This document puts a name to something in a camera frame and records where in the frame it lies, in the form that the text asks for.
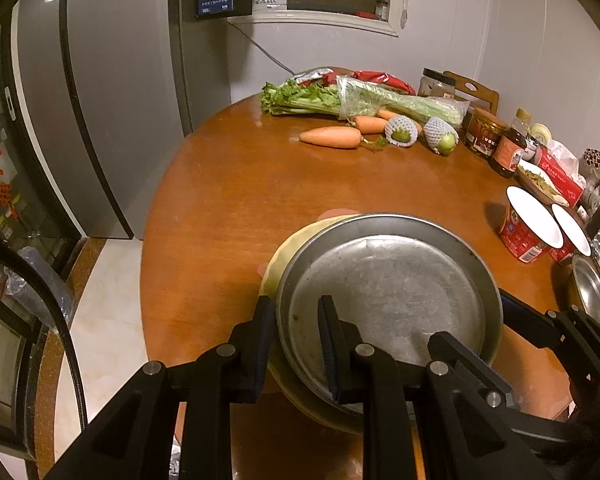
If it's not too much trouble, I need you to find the pale yellow shell-shaped plate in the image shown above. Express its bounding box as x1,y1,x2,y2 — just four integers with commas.
257,214,381,436

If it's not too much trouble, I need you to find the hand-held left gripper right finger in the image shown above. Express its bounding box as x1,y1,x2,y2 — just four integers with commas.
317,295,556,480

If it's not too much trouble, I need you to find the red snack packet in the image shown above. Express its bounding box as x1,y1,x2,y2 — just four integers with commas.
292,67,416,96

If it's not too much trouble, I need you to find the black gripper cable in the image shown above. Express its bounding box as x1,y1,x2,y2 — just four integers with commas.
0,232,88,431

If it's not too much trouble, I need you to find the clear jar with black lid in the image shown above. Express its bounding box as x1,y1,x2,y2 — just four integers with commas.
419,68,457,98

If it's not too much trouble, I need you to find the glass door cabinet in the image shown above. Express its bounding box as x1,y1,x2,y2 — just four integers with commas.
0,25,88,461

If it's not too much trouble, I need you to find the clear plastic bottle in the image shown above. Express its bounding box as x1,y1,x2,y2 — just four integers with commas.
5,247,76,331

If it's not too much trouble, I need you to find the pale yellow plastic container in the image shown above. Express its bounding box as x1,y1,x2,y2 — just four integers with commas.
527,122,556,146

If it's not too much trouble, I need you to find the green fruit in foam net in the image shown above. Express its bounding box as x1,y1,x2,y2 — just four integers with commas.
424,117,460,156
384,115,418,148

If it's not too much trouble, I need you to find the celery in plastic bag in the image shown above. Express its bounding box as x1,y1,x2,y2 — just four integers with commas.
260,76,468,128

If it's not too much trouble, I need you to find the chili sauce jar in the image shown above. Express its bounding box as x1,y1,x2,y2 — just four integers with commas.
464,107,508,157

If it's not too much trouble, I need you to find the round metal pan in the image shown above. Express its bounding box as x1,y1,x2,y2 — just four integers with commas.
275,214,504,413

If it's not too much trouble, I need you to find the blue box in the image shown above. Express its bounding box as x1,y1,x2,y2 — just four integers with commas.
195,0,251,18

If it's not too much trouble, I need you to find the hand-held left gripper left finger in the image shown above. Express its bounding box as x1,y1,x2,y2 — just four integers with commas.
45,296,276,480

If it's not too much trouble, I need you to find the black wall cable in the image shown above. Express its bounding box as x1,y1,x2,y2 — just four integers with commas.
227,17,293,73

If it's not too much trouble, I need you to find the red instant noodle bowl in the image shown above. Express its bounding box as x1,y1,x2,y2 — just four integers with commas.
497,186,565,264
550,203,593,266

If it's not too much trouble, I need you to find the red tissue box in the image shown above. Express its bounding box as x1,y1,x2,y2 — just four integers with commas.
535,141,586,207

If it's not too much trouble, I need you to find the stainless steel bowl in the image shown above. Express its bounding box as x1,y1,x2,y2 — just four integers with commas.
566,255,600,333

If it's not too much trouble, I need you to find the wooden chair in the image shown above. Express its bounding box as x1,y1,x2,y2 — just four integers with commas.
442,71,500,116

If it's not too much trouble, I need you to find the pink bear-shaped plate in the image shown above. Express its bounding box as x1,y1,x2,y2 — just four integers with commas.
254,208,361,278

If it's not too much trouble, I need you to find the brown sauce bottle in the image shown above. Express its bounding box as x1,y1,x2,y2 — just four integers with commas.
489,107,531,179

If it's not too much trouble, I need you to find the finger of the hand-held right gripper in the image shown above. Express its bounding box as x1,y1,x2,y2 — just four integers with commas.
505,410,600,466
497,287,600,386

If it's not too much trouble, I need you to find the grey refrigerator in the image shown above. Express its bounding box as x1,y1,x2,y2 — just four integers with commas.
15,0,231,241

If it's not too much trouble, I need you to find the plate of pickled vegetables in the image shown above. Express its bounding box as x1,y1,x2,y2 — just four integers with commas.
517,160,571,206

